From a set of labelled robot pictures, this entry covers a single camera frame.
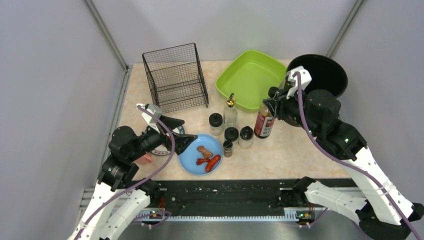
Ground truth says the brown sauce bottle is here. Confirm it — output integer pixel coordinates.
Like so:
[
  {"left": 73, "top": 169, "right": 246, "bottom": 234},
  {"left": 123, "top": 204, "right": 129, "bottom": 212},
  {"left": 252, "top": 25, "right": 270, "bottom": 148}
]
[{"left": 253, "top": 104, "right": 275, "bottom": 139}]

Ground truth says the black-lid shaker jar back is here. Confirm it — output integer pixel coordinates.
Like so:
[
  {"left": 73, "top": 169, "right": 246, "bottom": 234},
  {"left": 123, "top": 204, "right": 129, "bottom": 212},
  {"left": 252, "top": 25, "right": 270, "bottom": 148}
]
[{"left": 208, "top": 112, "right": 223, "bottom": 136}]

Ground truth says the black-lid shaker jar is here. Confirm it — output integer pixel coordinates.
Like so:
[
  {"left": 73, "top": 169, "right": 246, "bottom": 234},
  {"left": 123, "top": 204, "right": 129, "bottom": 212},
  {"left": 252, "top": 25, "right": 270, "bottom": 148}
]
[
  {"left": 224, "top": 126, "right": 239, "bottom": 143},
  {"left": 208, "top": 112, "right": 223, "bottom": 136},
  {"left": 238, "top": 125, "right": 254, "bottom": 149}
]

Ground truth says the clear gold-spout oil bottle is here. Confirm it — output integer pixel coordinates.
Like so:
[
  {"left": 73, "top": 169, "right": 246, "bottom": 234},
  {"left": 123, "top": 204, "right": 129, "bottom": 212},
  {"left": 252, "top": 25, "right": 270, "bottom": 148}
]
[{"left": 223, "top": 93, "right": 238, "bottom": 129}]

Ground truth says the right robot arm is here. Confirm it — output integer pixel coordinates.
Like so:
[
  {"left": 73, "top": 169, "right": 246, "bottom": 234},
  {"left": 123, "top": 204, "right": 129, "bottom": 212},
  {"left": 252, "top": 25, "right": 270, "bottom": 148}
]
[{"left": 263, "top": 87, "right": 424, "bottom": 240}]

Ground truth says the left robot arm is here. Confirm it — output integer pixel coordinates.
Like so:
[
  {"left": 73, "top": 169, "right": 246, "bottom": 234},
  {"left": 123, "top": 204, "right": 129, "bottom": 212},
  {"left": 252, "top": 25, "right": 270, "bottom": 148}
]
[{"left": 69, "top": 113, "right": 198, "bottom": 240}]

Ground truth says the green-rimmed white plate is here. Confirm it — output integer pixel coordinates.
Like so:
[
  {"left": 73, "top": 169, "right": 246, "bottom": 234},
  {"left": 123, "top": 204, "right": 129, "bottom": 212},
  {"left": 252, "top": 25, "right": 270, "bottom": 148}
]
[{"left": 151, "top": 125, "right": 185, "bottom": 156}]

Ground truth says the blue plate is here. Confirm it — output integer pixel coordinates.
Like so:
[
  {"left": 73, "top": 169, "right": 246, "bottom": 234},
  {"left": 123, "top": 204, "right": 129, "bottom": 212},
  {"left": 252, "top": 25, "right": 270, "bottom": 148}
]
[{"left": 178, "top": 134, "right": 224, "bottom": 176}]

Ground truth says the pink mug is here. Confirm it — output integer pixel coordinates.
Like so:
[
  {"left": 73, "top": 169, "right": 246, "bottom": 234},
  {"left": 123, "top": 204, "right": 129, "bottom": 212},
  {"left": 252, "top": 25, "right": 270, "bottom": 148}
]
[{"left": 134, "top": 153, "right": 154, "bottom": 165}]

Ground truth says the red pepper piece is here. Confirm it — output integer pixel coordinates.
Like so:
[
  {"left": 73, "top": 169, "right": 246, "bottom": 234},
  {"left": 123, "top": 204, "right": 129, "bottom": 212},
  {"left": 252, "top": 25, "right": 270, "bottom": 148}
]
[{"left": 196, "top": 158, "right": 210, "bottom": 166}]

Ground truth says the green plastic basin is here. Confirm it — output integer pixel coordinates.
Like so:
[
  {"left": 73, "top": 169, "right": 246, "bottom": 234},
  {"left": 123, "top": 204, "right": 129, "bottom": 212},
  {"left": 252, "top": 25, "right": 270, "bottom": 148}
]
[{"left": 215, "top": 49, "right": 287, "bottom": 113}]

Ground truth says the brown meat piece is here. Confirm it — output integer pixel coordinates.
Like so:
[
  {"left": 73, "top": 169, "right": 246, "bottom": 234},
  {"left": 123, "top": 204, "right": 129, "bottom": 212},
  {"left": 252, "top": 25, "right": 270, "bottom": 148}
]
[{"left": 196, "top": 145, "right": 214, "bottom": 159}]

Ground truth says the red sausage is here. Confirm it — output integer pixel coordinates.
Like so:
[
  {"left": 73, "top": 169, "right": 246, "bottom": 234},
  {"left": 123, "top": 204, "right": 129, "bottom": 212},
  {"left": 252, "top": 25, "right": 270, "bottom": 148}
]
[{"left": 205, "top": 154, "right": 222, "bottom": 173}]

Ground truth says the small pepper grinder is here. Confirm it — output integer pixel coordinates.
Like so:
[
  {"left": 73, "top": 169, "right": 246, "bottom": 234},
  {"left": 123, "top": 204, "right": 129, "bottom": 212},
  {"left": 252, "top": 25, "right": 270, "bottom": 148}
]
[{"left": 222, "top": 140, "right": 234, "bottom": 158}]

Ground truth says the black trash bin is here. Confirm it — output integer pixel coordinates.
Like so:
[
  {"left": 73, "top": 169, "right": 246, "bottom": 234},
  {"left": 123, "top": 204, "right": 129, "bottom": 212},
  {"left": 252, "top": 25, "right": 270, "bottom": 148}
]
[{"left": 286, "top": 54, "right": 348, "bottom": 98}]

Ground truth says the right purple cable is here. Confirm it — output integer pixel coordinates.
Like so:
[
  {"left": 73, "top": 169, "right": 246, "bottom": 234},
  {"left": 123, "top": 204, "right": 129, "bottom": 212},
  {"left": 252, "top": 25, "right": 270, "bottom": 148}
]
[{"left": 296, "top": 71, "right": 423, "bottom": 240}]

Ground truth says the purple cable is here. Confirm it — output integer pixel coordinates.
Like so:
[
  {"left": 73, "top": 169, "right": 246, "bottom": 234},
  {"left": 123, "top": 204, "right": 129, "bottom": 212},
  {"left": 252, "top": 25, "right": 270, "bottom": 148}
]
[
  {"left": 296, "top": 71, "right": 423, "bottom": 240},
  {"left": 74, "top": 105, "right": 176, "bottom": 240}
]

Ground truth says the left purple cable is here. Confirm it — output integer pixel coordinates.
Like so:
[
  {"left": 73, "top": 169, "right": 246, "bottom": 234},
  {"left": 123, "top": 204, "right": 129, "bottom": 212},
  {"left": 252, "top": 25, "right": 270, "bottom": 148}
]
[{"left": 74, "top": 105, "right": 176, "bottom": 240}]

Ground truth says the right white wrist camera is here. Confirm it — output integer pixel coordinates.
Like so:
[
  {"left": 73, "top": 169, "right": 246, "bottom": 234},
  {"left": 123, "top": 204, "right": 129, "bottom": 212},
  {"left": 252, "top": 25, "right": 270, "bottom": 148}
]
[{"left": 286, "top": 65, "right": 312, "bottom": 99}]

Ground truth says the black wire rack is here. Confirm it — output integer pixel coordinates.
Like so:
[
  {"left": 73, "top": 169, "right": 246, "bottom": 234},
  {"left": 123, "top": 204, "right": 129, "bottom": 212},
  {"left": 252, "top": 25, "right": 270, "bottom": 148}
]
[{"left": 142, "top": 42, "right": 209, "bottom": 113}]

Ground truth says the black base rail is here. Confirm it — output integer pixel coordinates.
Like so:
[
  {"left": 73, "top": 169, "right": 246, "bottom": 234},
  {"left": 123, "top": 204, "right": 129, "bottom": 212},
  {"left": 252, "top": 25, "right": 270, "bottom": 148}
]
[{"left": 148, "top": 179, "right": 311, "bottom": 218}]

